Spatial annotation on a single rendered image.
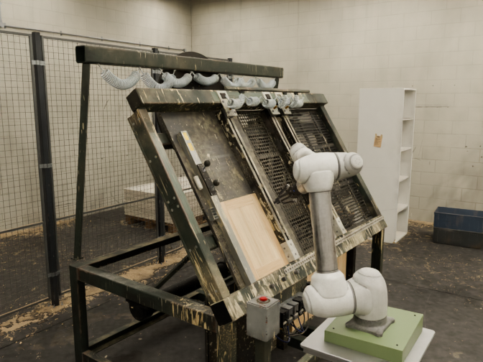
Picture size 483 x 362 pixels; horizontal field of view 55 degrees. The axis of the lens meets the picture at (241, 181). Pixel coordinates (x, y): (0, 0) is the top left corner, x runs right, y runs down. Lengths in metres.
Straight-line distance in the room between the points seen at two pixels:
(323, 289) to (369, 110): 4.48
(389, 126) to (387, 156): 0.40
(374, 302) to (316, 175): 0.64
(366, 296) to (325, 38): 6.45
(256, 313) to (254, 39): 7.17
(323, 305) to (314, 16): 6.73
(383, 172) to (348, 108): 1.94
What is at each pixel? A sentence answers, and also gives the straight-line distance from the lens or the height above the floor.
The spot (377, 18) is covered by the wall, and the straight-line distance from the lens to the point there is 7.97.
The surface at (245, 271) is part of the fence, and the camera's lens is 2.55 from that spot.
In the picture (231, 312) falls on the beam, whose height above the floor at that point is 0.84.
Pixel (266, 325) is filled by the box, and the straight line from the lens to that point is 2.25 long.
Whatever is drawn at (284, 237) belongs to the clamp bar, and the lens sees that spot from 2.87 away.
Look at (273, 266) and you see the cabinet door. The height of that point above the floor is 0.91.
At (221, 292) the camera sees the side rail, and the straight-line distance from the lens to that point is 2.36.
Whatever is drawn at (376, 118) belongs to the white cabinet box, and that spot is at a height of 1.66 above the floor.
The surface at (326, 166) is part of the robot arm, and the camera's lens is 2.12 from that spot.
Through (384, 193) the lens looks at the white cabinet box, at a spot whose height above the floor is 0.67.
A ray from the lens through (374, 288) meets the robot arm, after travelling 2.23.
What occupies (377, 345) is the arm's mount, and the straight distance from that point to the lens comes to 2.24.
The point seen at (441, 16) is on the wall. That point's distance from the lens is 7.71.
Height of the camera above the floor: 1.87
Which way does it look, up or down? 10 degrees down
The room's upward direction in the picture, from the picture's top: straight up
